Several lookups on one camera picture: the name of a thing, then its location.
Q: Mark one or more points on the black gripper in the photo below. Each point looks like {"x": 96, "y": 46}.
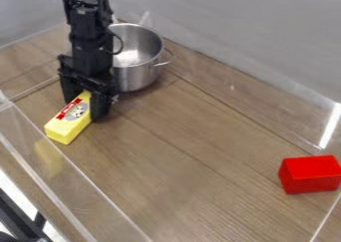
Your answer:
{"x": 88, "y": 71}

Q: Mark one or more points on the yellow butter block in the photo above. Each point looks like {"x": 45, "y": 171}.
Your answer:
{"x": 71, "y": 120}

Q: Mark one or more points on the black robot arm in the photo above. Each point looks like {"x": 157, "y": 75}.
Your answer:
{"x": 90, "y": 19}

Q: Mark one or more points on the silver steel pot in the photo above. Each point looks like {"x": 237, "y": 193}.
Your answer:
{"x": 138, "y": 63}

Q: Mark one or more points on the red block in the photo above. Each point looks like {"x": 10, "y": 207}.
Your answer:
{"x": 309, "y": 174}

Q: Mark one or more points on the clear acrylic enclosure wall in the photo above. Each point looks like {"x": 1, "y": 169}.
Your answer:
{"x": 180, "y": 166}

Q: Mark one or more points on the black table frame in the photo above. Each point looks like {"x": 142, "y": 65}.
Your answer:
{"x": 23, "y": 228}

